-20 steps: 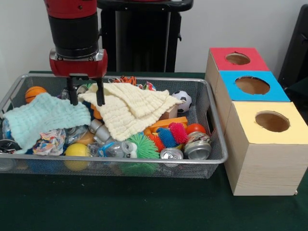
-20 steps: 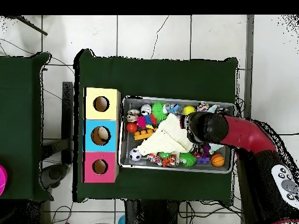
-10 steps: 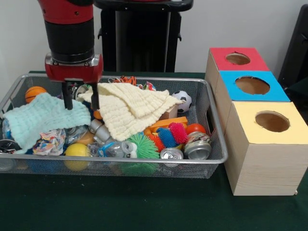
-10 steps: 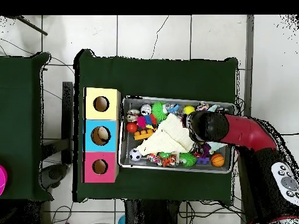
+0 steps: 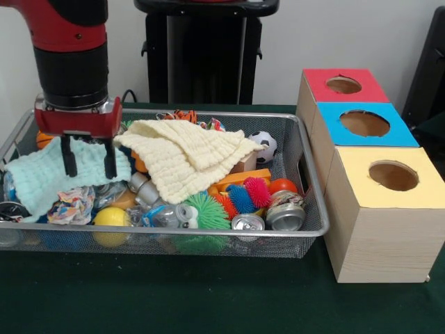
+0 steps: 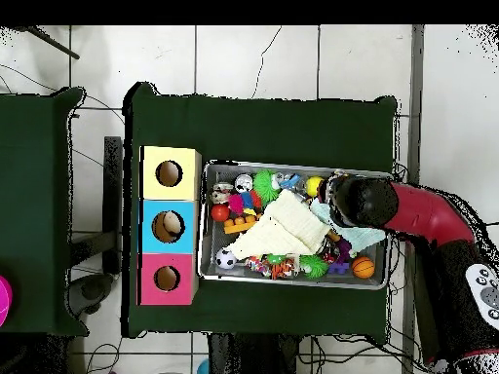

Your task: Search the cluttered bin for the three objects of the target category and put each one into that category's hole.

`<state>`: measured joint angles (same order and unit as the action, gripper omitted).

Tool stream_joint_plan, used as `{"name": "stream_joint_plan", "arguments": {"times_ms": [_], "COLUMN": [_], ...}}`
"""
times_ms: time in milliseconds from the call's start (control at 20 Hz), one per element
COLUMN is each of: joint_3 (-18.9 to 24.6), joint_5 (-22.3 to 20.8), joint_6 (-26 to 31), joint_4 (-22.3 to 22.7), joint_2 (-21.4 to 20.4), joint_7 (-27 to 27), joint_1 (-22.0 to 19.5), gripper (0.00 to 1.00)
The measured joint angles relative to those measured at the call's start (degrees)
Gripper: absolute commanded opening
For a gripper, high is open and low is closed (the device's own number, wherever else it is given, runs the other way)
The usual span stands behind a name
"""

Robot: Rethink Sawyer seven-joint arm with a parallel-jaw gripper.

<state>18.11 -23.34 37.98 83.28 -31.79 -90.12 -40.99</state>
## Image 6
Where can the black rod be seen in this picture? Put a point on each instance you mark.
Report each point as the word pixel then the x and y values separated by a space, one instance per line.
pixel 54 43

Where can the cream knitted cloth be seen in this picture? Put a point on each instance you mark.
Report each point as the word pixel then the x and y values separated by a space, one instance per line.
pixel 284 230

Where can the dark green side table cloth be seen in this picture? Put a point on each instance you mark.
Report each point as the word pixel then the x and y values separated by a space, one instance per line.
pixel 35 194

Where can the wooden box with three holes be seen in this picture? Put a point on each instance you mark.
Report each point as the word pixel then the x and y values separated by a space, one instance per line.
pixel 183 187

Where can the green spiky ball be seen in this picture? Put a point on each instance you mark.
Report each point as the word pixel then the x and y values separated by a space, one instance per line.
pixel 264 185
pixel 314 266

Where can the orange toy block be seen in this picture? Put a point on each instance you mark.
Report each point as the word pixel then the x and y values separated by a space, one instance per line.
pixel 237 226

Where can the pink blue red spiky toy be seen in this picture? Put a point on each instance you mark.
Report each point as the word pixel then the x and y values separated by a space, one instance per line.
pixel 243 201

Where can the dark green tablecloth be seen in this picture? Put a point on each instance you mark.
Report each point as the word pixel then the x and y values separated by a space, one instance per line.
pixel 273 128

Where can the silver mesh bin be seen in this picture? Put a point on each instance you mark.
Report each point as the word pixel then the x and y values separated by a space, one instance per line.
pixel 216 239

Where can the mint knitted cloth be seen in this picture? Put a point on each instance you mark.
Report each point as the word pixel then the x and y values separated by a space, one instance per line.
pixel 366 235

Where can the light blue floor object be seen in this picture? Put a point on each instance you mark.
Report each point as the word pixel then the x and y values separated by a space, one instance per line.
pixel 202 368

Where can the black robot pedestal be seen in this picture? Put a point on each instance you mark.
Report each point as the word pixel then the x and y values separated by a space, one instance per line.
pixel 249 354

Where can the grey rounded floor object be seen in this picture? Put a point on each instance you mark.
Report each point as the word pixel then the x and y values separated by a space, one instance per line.
pixel 91 292

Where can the red ball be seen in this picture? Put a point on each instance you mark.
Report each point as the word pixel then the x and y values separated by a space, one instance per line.
pixel 220 213

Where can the pink ball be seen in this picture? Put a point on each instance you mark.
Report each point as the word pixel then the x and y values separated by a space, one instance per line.
pixel 4 300

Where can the small orange basketball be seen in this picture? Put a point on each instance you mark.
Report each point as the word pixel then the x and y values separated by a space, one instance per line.
pixel 363 267

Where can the yellow ball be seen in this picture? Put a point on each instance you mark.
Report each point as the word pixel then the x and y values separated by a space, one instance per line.
pixel 314 186

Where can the small soccer ball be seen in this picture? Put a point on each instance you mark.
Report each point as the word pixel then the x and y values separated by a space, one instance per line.
pixel 226 258

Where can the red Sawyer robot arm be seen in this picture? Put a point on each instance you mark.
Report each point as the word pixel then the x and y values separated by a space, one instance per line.
pixel 429 218

